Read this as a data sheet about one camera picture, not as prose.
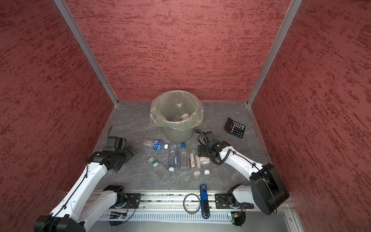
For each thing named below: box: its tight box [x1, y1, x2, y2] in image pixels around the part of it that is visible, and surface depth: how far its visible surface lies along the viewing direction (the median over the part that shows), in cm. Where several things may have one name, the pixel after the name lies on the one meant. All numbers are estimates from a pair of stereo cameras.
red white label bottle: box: [200, 156, 211, 176], surface depth 85 cm
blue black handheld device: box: [199, 183, 211, 220], surface depth 74 cm
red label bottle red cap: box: [180, 113, 192, 121], surface depth 99 cm
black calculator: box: [224, 117, 246, 139], surface depth 105 cm
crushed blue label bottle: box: [142, 139, 169, 151], surface depth 91 cm
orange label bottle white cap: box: [188, 148, 201, 176], surface depth 86 cm
